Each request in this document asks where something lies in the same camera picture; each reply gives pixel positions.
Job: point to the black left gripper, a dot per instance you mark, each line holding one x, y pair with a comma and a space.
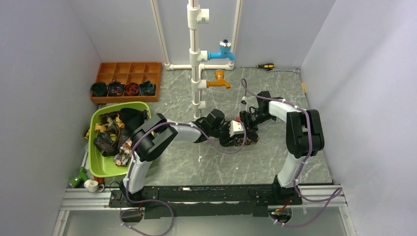
228, 141

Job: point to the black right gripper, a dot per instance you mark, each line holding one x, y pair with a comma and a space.
244, 118

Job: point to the brown floral tie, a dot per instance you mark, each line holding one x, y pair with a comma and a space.
251, 138

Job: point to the orange wooden compartment tray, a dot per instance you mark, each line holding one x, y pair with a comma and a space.
128, 72

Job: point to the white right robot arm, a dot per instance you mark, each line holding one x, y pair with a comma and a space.
304, 137

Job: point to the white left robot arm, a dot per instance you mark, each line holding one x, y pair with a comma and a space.
151, 137

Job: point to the pile of floral ties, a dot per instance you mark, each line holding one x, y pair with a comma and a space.
114, 131

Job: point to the orange plastic faucet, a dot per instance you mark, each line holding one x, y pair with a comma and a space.
219, 80

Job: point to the yellow black screwdriver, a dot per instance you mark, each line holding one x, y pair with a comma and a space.
266, 66

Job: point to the silver wrench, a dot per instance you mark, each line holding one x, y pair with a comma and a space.
295, 70

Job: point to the blue plastic faucet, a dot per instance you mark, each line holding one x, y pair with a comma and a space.
225, 47

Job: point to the teal black rolled tie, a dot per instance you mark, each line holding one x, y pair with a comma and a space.
147, 88

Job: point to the red black rolled tie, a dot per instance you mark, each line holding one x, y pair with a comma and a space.
131, 89

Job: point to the white PVC pipe assembly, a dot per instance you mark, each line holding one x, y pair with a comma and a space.
198, 58

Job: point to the green plastic basin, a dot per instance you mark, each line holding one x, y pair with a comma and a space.
99, 165

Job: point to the dark green rolled tie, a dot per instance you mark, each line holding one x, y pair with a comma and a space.
99, 89

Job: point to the green plastic faucet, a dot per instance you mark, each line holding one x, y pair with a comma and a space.
80, 177

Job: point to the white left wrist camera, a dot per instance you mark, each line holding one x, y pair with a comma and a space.
236, 128

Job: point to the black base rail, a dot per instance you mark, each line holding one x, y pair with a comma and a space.
164, 209

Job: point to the aluminium frame rail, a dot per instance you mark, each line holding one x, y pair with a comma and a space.
84, 198

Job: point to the yellow black tool handle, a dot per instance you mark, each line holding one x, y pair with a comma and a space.
87, 134

